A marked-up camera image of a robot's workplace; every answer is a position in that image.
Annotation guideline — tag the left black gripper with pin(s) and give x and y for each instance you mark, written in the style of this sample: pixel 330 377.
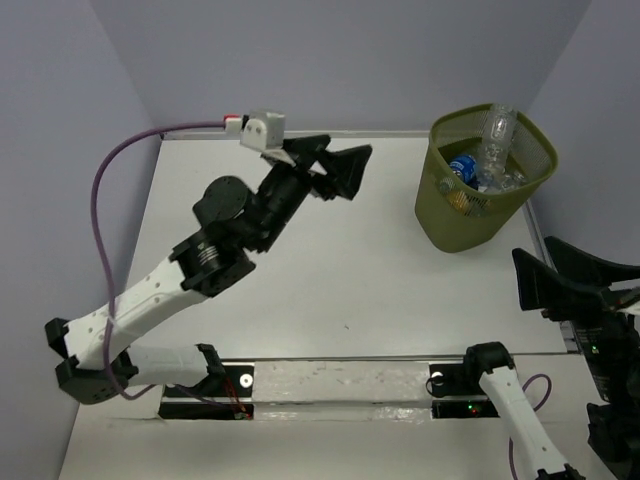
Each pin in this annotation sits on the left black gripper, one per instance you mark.
pixel 344 169

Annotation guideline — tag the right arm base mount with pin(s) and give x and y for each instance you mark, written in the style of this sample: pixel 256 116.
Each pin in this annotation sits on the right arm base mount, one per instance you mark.
pixel 455 396

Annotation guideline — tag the blue label bottle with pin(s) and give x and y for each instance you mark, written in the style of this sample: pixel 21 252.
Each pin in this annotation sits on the blue label bottle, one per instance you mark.
pixel 511 180
pixel 464 166

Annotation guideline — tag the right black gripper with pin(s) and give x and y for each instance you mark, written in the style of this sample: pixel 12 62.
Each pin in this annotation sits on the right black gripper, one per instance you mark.
pixel 572 294

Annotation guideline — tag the white foam strip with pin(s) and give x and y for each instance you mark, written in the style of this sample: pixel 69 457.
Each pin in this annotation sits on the white foam strip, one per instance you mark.
pixel 341 391

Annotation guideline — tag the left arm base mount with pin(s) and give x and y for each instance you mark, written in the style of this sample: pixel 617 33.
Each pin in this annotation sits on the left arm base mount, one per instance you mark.
pixel 226 400

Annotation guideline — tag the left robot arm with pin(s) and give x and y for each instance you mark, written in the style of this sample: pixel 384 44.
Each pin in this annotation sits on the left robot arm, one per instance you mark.
pixel 100 354

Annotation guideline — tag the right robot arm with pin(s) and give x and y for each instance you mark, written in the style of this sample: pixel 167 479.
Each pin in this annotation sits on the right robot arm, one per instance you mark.
pixel 611 350

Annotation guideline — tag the orange juice bottle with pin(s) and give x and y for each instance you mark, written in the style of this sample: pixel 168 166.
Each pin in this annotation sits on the orange juice bottle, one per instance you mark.
pixel 459 201

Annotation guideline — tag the green mesh waste bin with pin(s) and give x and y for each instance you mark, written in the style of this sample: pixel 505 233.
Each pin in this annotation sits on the green mesh waste bin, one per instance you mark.
pixel 448 229

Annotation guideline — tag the clear unlabelled bottle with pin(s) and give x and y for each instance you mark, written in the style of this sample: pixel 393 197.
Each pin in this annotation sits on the clear unlabelled bottle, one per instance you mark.
pixel 493 151

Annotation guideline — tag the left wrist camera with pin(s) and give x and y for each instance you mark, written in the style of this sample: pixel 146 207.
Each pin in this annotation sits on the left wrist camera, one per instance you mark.
pixel 263 132

